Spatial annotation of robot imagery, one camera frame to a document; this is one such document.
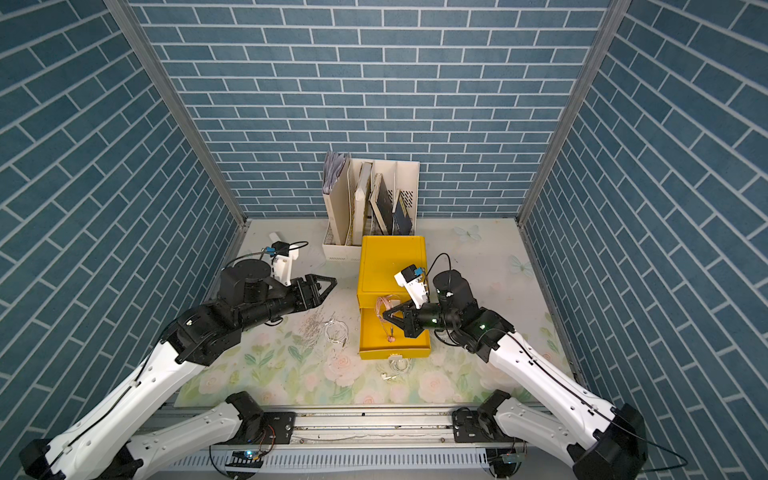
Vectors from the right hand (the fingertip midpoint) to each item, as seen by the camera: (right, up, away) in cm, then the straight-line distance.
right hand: (389, 316), depth 69 cm
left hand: (-11, +8, -5) cm, 14 cm away
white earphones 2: (-17, -10, +22) cm, 29 cm away
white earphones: (+2, -17, +15) cm, 23 cm away
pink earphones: (-2, +2, +3) cm, 4 cm away
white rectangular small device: (-45, +19, +43) cm, 65 cm away
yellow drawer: (-3, -9, +12) cm, 16 cm away
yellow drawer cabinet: (-2, +13, +13) cm, 19 cm away
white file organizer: (-8, +32, +25) cm, 41 cm away
